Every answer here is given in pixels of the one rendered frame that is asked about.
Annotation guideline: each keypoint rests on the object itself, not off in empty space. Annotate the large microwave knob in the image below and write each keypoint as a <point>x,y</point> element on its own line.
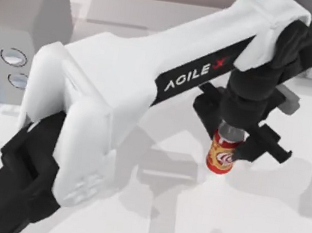
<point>13,56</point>

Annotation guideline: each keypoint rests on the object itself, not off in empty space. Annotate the small microwave knob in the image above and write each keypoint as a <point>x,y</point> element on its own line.
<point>19,79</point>

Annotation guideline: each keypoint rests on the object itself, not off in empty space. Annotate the red and yellow can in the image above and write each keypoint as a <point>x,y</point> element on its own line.
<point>222,157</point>

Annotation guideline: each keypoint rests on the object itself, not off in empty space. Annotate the pale microwave oven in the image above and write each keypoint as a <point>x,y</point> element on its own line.
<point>22,18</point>

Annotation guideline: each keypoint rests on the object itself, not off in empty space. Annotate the pale grey rounded box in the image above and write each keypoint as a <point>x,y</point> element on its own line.
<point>290,101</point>

